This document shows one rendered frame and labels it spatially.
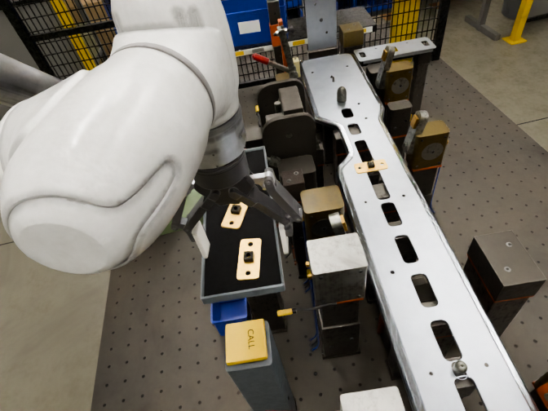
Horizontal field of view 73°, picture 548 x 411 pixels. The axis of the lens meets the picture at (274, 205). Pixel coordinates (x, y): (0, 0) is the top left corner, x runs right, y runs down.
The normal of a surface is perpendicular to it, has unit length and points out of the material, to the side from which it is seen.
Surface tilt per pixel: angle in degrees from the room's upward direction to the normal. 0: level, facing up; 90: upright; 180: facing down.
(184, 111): 63
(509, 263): 0
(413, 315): 0
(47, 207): 43
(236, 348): 0
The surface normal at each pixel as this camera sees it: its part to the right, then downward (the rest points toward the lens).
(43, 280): -0.14, -0.67
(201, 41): 0.70, -0.11
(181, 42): 0.40, -0.30
